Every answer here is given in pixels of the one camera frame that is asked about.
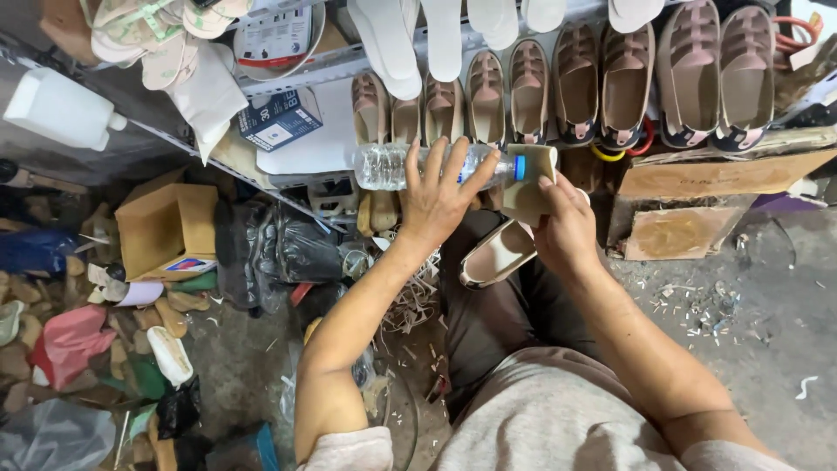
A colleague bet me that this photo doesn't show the person's right hand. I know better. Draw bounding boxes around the person's right hand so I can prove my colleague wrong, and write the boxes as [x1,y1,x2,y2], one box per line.
[532,174,604,280]

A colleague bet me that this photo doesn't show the person's left hand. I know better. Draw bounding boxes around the person's left hand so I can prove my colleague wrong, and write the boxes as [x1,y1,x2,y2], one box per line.
[398,136,502,247]

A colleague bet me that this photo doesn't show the clear plastic water bottle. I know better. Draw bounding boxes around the clear plastic water bottle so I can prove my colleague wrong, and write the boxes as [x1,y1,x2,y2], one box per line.
[353,142,528,192]

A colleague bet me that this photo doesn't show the beige sponge pad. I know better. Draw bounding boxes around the beige sponge pad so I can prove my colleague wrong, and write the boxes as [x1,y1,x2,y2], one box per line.
[501,143,559,228]

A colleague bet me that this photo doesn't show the beige slip-on shoe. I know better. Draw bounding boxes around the beige slip-on shoe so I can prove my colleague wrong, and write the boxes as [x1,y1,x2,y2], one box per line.
[458,218,539,290]

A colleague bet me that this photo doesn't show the heap of pale strip trimmings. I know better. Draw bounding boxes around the heap of pale strip trimmings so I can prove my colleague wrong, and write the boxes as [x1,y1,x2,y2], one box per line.
[376,245,444,336]

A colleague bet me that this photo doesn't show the person's dark trousers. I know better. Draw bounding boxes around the person's dark trousers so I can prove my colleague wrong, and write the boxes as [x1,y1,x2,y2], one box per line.
[439,208,610,421]

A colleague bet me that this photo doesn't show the white paper sheet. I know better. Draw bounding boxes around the white paper sheet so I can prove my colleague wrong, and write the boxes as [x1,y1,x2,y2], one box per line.
[255,78,359,177]

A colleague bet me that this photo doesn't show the stack of brown cardboard boards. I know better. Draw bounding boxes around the stack of brown cardboard boards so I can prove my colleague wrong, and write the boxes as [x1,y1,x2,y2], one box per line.
[607,127,837,263]

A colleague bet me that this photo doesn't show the large black plastic bag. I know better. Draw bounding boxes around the large black plastic bag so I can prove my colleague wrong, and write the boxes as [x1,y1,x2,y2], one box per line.
[214,199,349,311]

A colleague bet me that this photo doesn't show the row of white insoles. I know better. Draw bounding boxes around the row of white insoles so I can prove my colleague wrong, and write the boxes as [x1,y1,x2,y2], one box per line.
[346,0,666,102]

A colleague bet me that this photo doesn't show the blue cardboard packet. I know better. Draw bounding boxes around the blue cardboard packet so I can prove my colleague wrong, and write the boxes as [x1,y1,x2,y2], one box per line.
[238,88,324,153]

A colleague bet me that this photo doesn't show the person's grey shirt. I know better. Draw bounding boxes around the person's grey shirt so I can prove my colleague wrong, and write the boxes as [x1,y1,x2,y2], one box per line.
[297,346,800,471]

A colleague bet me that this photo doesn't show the grey metal shelf rack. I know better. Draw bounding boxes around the grey metal shelf rack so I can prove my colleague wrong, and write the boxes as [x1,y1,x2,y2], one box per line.
[0,0,837,226]

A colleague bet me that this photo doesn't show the white cloth piece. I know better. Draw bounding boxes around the white cloth piece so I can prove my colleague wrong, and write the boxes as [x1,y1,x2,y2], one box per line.
[166,42,250,166]

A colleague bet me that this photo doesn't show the brown cardboard box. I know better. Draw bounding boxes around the brown cardboard box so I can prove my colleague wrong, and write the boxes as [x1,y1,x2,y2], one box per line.
[114,182,221,283]

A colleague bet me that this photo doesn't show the white shoe sole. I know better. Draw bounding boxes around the white shoe sole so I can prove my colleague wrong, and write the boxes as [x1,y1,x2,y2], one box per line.
[146,325,195,387]

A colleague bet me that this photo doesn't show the white paper roll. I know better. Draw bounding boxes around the white paper roll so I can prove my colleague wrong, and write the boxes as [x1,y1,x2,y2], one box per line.
[116,280,166,308]

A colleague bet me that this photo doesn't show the small black plastic bag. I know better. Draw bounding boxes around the small black plastic bag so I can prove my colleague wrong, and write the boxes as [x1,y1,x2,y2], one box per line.
[155,375,203,440]

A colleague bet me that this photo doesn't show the heap of floral insoles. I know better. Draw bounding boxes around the heap of floral insoles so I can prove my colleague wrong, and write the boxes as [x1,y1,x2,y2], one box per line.
[78,0,255,92]

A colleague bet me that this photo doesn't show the pink plastic bag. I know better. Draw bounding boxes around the pink plastic bag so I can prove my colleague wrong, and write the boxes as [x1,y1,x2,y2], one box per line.
[29,304,119,392]

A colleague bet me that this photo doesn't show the white plastic jug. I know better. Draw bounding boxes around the white plastic jug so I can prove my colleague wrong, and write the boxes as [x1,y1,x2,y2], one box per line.
[3,67,129,153]

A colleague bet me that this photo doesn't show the blue plastic bag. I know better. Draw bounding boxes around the blue plastic bag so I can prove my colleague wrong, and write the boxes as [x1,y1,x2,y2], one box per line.
[0,228,81,276]

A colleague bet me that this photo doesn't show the clear plastic bag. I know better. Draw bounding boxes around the clear plastic bag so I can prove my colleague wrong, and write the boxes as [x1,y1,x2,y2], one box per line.
[0,398,118,471]

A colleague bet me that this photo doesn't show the red plastic ring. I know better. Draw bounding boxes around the red plastic ring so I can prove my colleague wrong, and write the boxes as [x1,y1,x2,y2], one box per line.
[626,117,655,157]

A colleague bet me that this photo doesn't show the row of pink strap shoes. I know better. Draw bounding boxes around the row of pink strap shoes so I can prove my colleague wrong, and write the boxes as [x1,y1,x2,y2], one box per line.
[351,0,779,155]

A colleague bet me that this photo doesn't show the orange cord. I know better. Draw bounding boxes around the orange cord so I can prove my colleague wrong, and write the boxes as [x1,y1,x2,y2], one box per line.
[773,13,823,56]

